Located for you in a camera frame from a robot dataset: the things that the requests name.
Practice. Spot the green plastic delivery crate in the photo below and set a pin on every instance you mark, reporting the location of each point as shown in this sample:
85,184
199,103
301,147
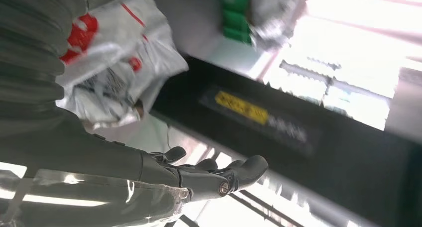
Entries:
235,17

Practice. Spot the black inbound scanning machine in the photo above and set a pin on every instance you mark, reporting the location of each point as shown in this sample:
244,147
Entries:
329,159

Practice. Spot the yellow warning label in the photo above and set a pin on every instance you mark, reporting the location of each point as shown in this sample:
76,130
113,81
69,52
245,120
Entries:
242,108

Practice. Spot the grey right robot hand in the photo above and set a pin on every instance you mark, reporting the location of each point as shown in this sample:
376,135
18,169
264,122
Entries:
82,172

